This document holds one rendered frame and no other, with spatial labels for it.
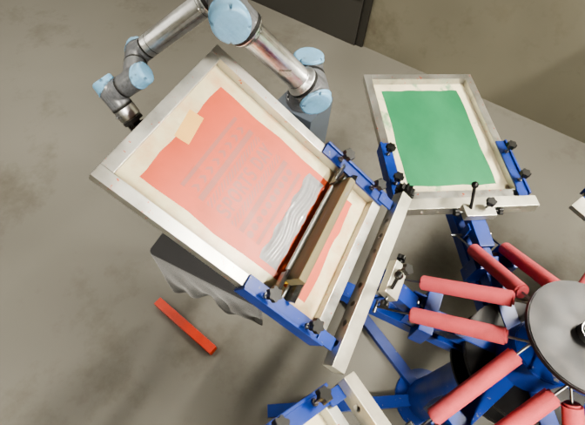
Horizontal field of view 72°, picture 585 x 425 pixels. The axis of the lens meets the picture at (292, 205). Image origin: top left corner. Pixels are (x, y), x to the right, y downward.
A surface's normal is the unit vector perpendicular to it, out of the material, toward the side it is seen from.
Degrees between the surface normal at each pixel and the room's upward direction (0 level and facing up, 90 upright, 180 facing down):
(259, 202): 32
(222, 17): 85
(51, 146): 0
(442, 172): 0
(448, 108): 0
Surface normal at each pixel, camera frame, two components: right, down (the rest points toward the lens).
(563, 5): -0.55, 0.69
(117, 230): 0.06, -0.54
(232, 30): 0.07, 0.78
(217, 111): 0.52, -0.25
